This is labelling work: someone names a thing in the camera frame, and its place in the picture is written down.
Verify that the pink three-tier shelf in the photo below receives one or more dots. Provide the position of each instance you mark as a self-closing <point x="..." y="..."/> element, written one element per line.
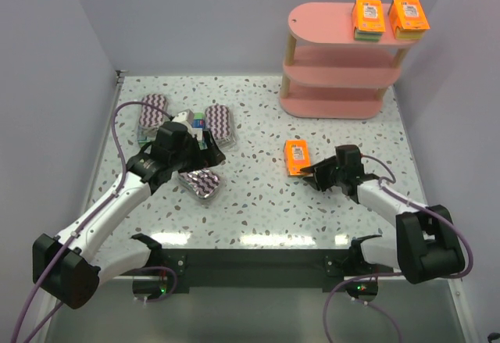
<point x="327" y="73"/>

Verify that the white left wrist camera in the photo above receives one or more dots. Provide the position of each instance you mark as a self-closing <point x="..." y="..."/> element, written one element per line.
<point x="185" y="117"/>

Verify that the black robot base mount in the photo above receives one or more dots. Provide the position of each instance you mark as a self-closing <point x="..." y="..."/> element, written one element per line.
<point x="259" y="268"/>

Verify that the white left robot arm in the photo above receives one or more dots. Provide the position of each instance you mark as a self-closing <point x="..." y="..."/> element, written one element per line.
<point x="62" y="265"/>

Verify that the blue green sponge pack left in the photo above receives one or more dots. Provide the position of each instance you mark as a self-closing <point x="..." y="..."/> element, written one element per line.
<point x="145" y="135"/>

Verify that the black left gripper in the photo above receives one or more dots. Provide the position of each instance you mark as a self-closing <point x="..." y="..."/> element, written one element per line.
<point x="204" y="151"/>

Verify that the blue green sponge pack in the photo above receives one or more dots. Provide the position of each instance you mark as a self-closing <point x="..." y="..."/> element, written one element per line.
<point x="198" y="125"/>
<point x="145" y="135"/>

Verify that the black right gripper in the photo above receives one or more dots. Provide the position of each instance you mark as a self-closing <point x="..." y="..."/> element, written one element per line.
<point x="326" y="173"/>

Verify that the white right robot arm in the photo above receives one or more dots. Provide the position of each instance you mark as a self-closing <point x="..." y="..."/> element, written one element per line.
<point x="426" y="244"/>

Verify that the blue green sponge pack right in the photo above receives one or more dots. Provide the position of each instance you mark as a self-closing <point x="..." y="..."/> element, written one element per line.
<point x="198" y="125"/>

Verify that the orange green Sponge Daddy box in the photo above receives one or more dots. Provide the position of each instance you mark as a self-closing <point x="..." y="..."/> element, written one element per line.
<point x="296" y="157"/>

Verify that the purple striped sponge pack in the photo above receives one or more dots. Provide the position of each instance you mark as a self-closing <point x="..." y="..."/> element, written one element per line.
<point x="203" y="185"/>
<point x="219" y="120"/>
<point x="153" y="113"/>

